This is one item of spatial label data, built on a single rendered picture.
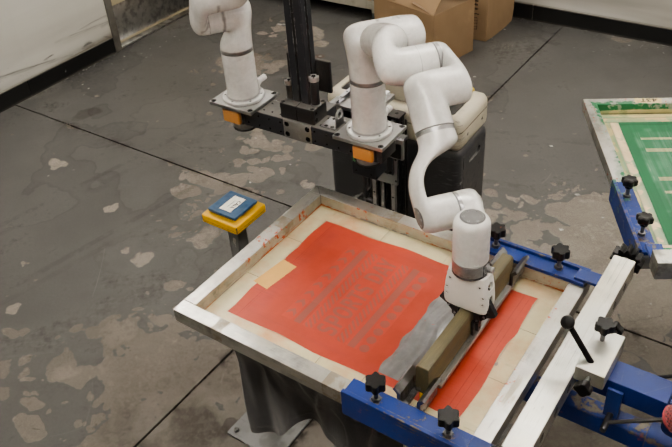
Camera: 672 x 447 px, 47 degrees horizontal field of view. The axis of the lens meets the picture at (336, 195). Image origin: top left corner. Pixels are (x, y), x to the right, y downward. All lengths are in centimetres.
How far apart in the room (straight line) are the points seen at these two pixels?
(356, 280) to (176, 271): 173
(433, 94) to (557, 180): 242
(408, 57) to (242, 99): 75
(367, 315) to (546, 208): 208
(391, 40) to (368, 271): 58
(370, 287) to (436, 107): 51
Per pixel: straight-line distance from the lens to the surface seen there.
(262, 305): 189
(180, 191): 405
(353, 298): 188
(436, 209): 158
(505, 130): 438
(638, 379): 166
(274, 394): 199
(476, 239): 154
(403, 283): 192
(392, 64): 171
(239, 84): 231
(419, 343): 177
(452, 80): 165
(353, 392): 163
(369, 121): 209
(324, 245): 204
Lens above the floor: 224
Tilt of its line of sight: 35 degrees down
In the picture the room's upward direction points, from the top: 4 degrees counter-clockwise
